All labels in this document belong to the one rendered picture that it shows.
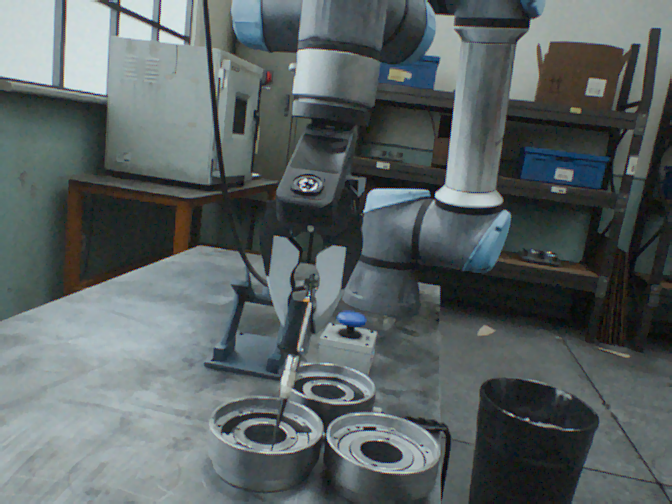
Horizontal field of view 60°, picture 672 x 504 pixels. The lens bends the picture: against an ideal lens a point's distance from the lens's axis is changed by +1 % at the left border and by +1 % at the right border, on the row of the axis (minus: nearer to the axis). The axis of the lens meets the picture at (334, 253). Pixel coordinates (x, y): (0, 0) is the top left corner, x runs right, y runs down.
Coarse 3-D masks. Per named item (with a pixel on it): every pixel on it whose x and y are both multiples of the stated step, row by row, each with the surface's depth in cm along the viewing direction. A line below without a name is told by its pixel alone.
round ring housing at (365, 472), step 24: (336, 432) 56; (384, 432) 57; (408, 432) 57; (336, 456) 50; (360, 456) 52; (384, 456) 56; (408, 456) 53; (432, 456) 54; (336, 480) 50; (360, 480) 49; (384, 480) 48; (408, 480) 49; (432, 480) 51
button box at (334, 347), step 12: (324, 336) 77; (336, 336) 78; (348, 336) 78; (360, 336) 79; (372, 336) 80; (324, 348) 77; (336, 348) 76; (348, 348) 76; (360, 348) 76; (372, 348) 76; (324, 360) 77; (336, 360) 77; (348, 360) 76; (360, 360) 76; (372, 360) 81
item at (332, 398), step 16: (304, 368) 68; (320, 368) 69; (336, 368) 69; (352, 368) 69; (320, 384) 66; (336, 384) 67; (368, 384) 66; (304, 400) 60; (320, 400) 59; (336, 400) 62; (368, 400) 61; (320, 416) 60; (336, 416) 60
